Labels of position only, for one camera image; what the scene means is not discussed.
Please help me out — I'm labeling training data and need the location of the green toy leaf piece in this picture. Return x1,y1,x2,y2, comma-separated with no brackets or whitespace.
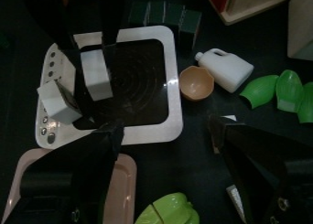
295,80,313,124
237,74,280,110
275,69,306,113

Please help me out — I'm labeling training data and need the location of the tan toy bowl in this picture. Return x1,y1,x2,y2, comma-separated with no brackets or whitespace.
177,65,215,102

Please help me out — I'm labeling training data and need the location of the light green toy pepper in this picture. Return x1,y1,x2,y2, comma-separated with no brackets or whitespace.
133,192,200,224

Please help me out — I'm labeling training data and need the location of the white toy stove black cooktop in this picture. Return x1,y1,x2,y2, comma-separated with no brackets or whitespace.
34,25,184,150

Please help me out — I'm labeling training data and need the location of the pink plastic tray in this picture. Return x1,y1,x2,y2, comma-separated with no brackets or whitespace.
1,147,137,224

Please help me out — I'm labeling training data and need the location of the white box corner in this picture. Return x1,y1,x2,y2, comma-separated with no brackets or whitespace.
201,0,292,27

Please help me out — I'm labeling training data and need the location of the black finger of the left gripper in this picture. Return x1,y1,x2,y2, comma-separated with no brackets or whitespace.
18,0,97,131
96,0,125,82

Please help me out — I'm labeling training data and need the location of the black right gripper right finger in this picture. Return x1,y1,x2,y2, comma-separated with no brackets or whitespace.
205,113,313,224

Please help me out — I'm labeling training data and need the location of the white toy jug bottle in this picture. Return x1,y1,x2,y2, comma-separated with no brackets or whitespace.
192,48,255,94

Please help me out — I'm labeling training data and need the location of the dark green block set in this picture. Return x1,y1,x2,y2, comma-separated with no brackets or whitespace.
126,1,203,52

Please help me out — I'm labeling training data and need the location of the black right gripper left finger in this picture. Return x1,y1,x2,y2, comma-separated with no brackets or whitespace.
2,121,125,224

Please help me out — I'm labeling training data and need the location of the cream white box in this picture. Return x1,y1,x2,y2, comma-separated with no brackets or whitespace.
286,0,313,61

